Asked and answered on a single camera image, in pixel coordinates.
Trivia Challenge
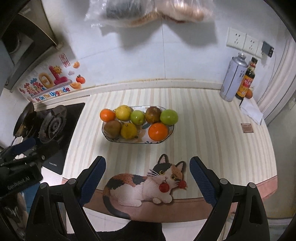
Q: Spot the black frying pan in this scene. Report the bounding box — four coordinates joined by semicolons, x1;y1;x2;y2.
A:
13;101;36;138

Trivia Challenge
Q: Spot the floral ceramic plate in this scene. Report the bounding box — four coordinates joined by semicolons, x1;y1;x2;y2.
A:
101;122;175;144

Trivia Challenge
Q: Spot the white wall socket panel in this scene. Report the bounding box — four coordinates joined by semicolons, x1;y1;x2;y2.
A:
226;27;263;59

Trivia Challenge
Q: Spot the yellow lemon front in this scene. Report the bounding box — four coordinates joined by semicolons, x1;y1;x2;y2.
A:
120;123;137;140

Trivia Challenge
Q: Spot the grey gas canister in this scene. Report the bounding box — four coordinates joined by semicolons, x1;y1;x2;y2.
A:
220;53;248;102

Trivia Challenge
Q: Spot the brown passion fruit back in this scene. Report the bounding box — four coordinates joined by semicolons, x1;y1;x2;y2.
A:
145;106;162;124

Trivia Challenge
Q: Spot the black gas stove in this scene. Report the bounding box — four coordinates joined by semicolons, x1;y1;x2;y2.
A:
22;103;85;175

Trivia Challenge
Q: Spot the range hood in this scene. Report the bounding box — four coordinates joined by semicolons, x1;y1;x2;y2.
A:
1;1;58;91

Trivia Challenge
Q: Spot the green apple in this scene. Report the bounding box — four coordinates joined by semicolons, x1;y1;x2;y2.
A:
130;110;145;126
160;109;179;126

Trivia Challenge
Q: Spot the yellow lemon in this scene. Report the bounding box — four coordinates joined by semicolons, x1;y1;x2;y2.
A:
114;105;132;121
120;123;137;140

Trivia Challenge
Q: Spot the dark soy sauce bottle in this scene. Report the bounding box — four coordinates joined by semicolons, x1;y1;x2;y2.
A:
235;57;258;100

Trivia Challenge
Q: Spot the colourful wall sticker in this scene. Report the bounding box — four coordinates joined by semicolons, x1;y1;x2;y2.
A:
17;52;89;103

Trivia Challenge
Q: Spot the brown kiwi fruit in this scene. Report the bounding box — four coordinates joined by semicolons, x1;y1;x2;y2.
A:
103;120;121;139

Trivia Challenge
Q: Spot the small brown card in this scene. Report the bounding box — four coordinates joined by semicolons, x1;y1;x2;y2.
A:
241;123;254;133

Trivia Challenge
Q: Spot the yellow lemon back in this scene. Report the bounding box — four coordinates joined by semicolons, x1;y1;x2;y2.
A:
114;105;132;121

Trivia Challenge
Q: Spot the orange tangerine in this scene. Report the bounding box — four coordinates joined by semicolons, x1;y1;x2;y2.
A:
148;123;169;141
99;108;116;123

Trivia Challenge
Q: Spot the plastic bag with items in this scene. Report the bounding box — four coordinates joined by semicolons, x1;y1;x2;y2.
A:
85;0;214;28

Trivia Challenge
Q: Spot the black wall adapter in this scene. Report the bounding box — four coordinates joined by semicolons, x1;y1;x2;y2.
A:
261;41;274;58

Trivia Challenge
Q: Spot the white folded cloth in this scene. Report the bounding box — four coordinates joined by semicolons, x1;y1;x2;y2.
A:
240;98;263;125

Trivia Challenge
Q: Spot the striped cat table mat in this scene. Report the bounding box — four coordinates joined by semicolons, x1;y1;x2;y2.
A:
62;88;278;213

